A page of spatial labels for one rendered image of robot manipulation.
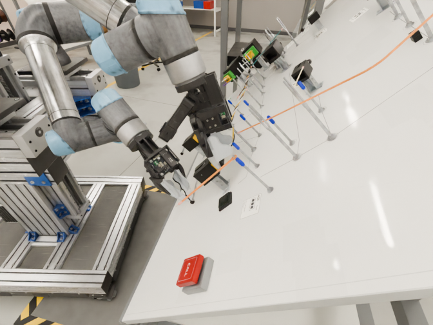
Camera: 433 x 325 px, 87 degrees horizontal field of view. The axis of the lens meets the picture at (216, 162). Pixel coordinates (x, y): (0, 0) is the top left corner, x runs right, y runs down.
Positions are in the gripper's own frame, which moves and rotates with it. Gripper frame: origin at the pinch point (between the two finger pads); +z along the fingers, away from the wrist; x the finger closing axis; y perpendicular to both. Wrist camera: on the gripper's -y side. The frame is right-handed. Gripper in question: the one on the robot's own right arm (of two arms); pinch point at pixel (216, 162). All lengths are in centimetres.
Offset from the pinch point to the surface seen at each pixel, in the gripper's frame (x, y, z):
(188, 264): -21.6, -7.1, 7.2
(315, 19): 57, 44, -17
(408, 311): -22.1, 29.6, 32.9
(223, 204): -7.6, -0.6, 6.9
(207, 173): -2.1, -2.5, 1.0
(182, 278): -24.0, -8.2, 7.7
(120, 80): 324, -178, -22
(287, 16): 739, 173, 5
